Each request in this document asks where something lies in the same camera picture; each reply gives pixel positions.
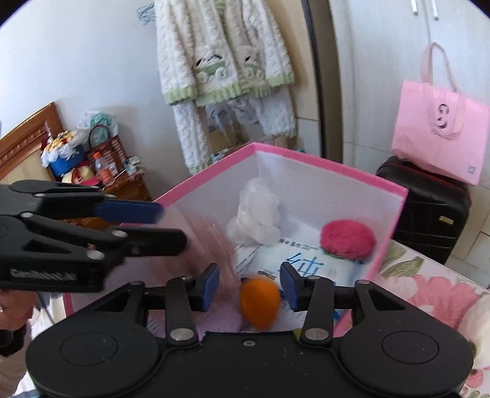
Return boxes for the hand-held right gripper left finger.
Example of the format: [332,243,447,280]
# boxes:
[90,263,221,347]

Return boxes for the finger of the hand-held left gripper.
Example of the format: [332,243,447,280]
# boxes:
[8,180,164,225]
[87,227,188,265]

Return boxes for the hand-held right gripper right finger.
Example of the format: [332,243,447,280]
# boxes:
[279,262,416,347]

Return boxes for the orange soft ball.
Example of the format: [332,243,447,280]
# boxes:
[239,277,282,330]

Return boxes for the magenta furry pom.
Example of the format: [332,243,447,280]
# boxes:
[319,220,376,261]

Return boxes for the pink storage box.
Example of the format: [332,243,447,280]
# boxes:
[63,141,408,334]

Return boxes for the person's left forearm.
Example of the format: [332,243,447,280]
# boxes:
[0,327,35,398]

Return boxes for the person's left hand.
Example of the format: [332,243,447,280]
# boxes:
[0,290,37,332]

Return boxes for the wooden nightstand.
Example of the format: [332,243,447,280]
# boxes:
[61,168,154,230]

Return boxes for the small white box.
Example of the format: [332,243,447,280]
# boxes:
[124,155,146,177]

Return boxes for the plastic bottle orange cap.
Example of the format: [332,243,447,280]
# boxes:
[94,151,111,186]

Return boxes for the red and yellow toy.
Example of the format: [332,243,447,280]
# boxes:
[61,164,96,186]

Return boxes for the brown woven basket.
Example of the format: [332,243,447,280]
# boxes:
[87,124,129,173]

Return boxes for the blue tub with flowers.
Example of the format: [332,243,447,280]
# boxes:
[41,130,87,178]

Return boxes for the white green plastic bag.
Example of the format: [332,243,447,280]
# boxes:
[78,110,119,142]

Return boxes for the white fleece garment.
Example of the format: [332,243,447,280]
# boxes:
[172,96,297,175]

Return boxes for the wooden headboard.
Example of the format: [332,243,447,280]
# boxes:
[0,101,64,184]

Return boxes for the clear plastic bag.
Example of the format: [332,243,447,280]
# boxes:
[205,103,269,154]

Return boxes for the floral bed sheet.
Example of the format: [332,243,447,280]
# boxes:
[373,239,490,398]

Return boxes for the black suitcase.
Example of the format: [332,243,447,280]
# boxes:
[375,155,472,265]

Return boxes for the white knitted cardigan green trim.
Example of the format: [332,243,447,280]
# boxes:
[153,0,296,107]

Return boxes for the blue clothes hangers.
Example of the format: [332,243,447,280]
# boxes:
[137,4,156,25]

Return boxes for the pink shopping bag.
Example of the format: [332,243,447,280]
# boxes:
[390,41,490,186]

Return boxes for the grey wooden wardrobe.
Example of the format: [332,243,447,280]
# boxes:
[329,0,490,169]

